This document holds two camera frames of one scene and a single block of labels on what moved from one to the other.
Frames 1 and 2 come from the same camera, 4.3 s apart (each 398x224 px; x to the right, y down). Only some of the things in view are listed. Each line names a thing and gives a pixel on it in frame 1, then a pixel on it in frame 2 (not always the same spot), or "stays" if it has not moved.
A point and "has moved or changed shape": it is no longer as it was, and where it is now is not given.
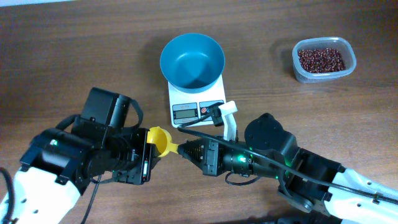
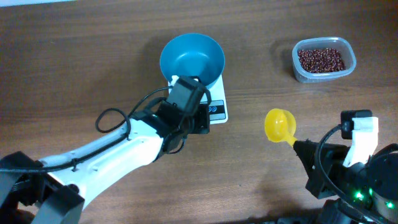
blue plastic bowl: [192, 63] stays
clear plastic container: [320, 59] stays
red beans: [321, 60] stays
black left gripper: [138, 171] -> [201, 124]
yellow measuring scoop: [163, 140] has moved or changed shape
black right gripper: [212, 157] -> [315, 168]
